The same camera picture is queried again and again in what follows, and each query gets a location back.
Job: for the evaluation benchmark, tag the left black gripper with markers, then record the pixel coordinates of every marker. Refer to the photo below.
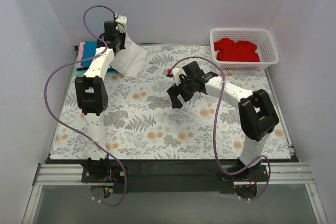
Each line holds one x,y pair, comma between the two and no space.
117,42

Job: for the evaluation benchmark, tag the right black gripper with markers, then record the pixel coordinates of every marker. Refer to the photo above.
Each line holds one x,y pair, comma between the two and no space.
180,91

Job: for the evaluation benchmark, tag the white t shirt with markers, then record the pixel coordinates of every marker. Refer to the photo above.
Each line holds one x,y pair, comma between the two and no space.
130,60

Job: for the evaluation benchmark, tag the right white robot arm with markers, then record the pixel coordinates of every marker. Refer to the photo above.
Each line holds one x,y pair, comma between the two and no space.
257,115

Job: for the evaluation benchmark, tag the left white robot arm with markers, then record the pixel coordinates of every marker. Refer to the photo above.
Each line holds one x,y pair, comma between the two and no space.
92,96

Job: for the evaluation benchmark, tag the blue folded t shirt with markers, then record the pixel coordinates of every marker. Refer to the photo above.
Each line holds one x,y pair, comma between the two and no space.
89,49

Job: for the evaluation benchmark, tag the teal folded t shirt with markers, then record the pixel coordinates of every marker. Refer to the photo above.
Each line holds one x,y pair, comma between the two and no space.
86,64

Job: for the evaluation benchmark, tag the pink folded t shirt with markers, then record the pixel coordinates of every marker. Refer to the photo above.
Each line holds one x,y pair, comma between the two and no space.
80,50

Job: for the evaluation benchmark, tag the floral table mat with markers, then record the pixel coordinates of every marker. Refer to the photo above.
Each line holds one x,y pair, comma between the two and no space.
140,123

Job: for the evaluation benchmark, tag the white plastic basket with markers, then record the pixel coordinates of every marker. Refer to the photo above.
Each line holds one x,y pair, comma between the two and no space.
266,47

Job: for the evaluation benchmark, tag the red t shirt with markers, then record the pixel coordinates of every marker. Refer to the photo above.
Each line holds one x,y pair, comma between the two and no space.
240,51

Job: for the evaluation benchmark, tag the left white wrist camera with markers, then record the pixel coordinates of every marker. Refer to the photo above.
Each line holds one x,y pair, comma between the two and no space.
122,23

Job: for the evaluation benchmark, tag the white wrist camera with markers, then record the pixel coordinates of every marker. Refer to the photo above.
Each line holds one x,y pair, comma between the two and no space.
122,23
178,75

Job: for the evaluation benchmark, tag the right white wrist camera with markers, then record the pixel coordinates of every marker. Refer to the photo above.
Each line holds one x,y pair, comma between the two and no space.
178,75

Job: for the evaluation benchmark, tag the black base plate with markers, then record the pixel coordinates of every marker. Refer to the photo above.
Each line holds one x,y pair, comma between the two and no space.
225,188

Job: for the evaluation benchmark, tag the aluminium mounting rail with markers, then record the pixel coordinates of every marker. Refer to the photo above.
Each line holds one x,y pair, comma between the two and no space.
178,173

